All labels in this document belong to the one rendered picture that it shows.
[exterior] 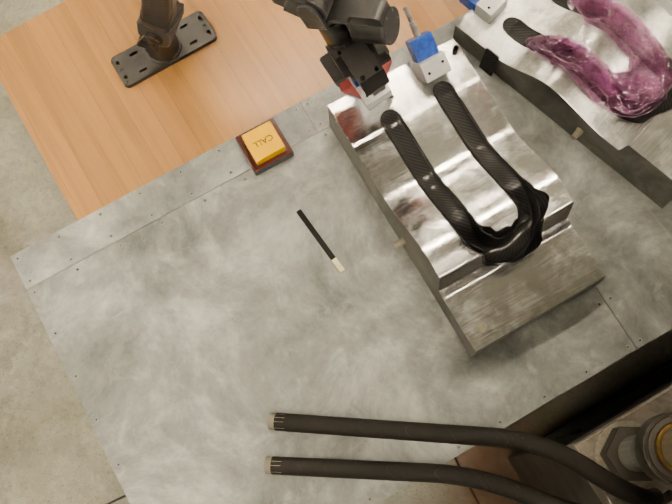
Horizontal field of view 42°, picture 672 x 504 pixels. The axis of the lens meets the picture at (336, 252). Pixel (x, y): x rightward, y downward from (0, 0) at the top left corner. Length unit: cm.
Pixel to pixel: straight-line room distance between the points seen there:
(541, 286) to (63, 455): 140
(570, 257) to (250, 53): 71
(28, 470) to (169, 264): 101
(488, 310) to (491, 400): 16
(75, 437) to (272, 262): 103
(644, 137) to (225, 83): 77
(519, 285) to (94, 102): 86
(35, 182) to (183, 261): 109
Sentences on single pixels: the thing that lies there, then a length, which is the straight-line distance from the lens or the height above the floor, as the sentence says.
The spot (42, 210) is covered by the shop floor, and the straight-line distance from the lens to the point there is 260.
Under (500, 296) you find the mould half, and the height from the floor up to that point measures 86.
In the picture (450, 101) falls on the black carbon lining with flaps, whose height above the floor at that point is 88.
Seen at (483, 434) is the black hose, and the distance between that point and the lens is 143.
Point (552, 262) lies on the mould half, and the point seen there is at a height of 86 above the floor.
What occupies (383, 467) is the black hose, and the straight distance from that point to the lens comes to 146.
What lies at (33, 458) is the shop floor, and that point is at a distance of 248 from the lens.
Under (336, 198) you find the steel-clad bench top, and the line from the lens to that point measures 161.
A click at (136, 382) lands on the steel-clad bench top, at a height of 80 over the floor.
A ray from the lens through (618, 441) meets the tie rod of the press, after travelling 156.
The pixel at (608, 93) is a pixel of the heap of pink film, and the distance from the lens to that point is 163.
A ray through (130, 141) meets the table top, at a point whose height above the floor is 80.
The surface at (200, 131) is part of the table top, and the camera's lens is 168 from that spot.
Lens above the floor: 233
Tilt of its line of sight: 75 degrees down
